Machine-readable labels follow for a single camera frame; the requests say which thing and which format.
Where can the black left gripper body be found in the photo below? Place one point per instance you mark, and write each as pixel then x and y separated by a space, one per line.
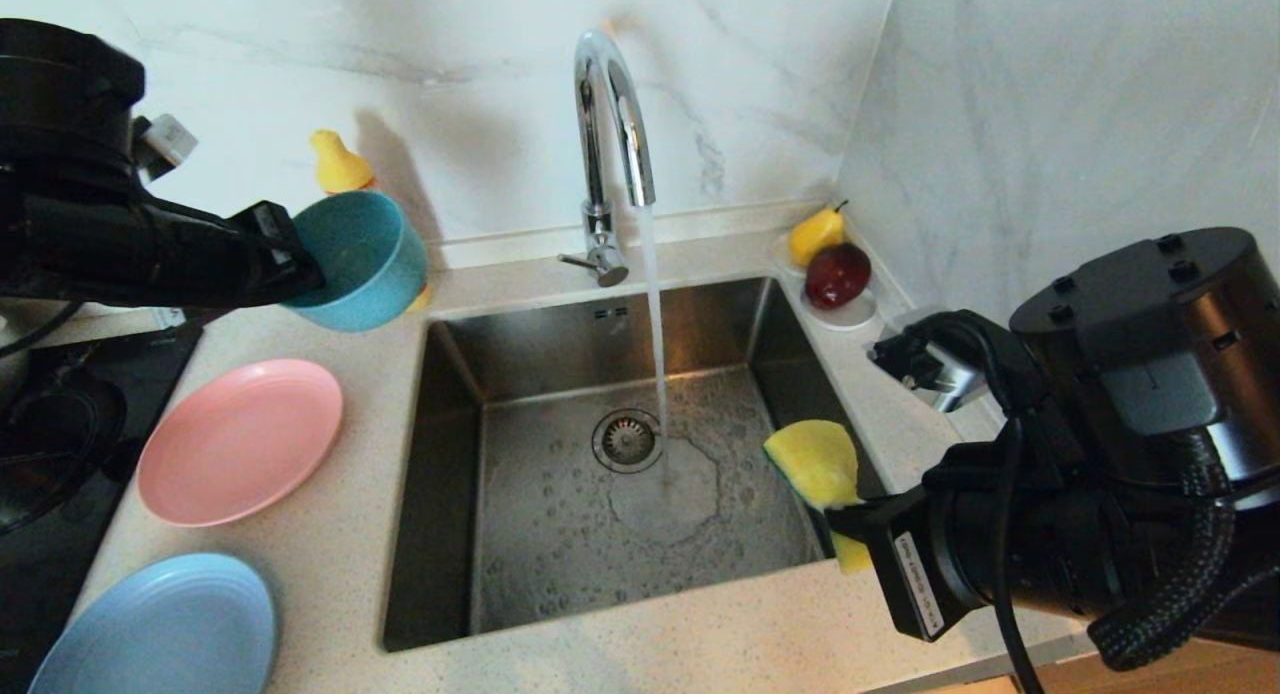
pixel 80 234

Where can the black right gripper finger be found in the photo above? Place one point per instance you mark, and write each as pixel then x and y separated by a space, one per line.
pixel 885 522

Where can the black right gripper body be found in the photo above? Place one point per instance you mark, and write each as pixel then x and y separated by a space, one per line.
pixel 1140 354

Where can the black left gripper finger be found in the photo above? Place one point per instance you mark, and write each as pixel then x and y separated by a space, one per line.
pixel 275 254

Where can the yellow green sponge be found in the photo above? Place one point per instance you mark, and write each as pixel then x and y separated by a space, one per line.
pixel 815 464

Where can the teal bowl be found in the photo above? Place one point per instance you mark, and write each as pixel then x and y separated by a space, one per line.
pixel 380 274

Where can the yellow orange dish soap bottle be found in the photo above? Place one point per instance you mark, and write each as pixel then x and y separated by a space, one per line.
pixel 340 169

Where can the chrome gooseneck faucet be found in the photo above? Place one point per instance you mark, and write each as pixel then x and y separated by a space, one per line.
pixel 596 154

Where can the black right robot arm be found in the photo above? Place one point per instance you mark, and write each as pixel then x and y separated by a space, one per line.
pixel 1262 604

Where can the metal sink drain strainer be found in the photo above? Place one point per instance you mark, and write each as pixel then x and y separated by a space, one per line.
pixel 625 441

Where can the stainless steel sink basin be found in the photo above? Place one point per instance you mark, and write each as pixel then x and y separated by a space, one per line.
pixel 560 574

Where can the silver kettle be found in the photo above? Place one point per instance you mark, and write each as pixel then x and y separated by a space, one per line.
pixel 8 364

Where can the black glass cooktop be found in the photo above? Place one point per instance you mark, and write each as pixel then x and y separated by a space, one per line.
pixel 150 374

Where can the pink plate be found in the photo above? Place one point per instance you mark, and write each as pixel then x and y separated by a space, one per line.
pixel 240 444

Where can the small white dish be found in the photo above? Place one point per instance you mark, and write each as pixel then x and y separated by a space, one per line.
pixel 850 319

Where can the black frying pan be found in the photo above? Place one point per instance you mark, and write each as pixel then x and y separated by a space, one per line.
pixel 60 444

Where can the dark red apple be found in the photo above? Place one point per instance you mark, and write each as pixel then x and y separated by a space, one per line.
pixel 838 275

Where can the yellow pear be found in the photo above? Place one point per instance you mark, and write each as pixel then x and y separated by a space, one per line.
pixel 812 236

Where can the light wooden cabinet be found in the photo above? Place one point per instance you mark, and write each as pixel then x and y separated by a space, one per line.
pixel 1180 676

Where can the light blue plate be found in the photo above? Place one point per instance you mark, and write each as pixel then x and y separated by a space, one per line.
pixel 160 634

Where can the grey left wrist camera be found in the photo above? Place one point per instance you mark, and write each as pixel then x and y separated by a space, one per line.
pixel 168 142

